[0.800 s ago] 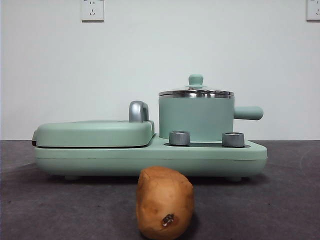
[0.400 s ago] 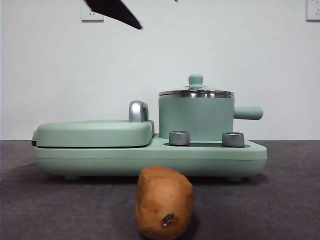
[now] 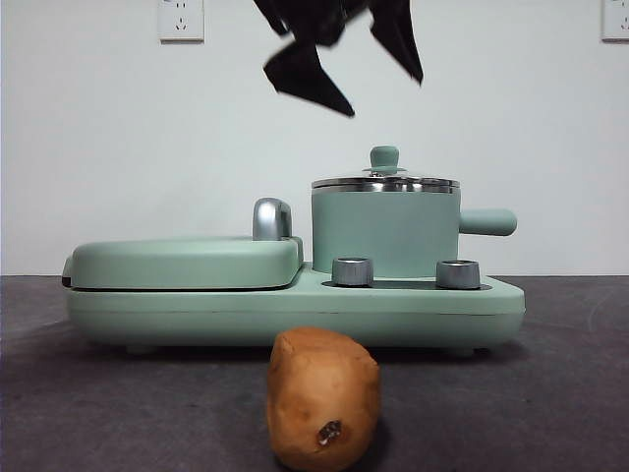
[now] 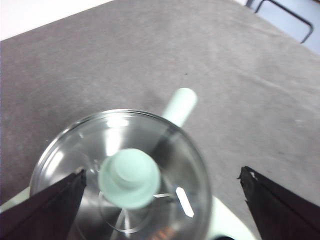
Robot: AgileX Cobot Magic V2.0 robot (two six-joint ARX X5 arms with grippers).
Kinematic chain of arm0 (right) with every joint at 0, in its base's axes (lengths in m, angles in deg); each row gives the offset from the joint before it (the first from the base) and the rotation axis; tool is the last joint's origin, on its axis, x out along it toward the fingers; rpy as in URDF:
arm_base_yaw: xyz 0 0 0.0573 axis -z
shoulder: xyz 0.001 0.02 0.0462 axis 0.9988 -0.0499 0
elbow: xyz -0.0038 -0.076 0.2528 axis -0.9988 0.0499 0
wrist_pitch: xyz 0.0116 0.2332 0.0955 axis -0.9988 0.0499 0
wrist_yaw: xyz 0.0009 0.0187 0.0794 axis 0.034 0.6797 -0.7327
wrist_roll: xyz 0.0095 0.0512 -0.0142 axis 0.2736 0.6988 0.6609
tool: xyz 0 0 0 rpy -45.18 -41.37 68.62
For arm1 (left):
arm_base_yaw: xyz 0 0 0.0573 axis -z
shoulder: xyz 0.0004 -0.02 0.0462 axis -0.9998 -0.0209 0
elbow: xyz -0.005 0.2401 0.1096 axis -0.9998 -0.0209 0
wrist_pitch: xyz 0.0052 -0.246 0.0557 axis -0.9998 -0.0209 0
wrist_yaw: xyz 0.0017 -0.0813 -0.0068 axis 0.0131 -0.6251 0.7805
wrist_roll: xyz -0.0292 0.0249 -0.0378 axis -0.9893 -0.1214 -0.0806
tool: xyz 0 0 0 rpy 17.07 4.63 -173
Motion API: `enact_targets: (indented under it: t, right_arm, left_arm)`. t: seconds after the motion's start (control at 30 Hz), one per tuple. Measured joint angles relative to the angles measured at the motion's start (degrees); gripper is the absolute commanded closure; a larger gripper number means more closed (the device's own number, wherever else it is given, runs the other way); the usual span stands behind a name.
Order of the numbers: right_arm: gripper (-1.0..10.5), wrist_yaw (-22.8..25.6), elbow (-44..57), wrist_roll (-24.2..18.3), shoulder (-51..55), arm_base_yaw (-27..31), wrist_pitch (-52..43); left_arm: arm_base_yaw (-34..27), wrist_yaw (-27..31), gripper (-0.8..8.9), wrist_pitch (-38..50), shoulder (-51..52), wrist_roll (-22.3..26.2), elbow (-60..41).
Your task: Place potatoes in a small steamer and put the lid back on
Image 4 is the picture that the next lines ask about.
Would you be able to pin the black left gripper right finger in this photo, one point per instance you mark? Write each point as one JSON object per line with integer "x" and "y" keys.
{"x": 282, "y": 215}

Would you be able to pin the mint green breakfast machine base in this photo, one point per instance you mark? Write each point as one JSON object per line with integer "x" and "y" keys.
{"x": 225, "y": 220}

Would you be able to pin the glass lid with green knob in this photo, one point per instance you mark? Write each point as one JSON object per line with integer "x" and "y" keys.
{"x": 130, "y": 177}

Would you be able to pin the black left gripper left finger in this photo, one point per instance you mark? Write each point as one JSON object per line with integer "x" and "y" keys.
{"x": 37, "y": 217}

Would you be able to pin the black metal frame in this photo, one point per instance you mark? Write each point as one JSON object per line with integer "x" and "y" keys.
{"x": 308, "y": 27}

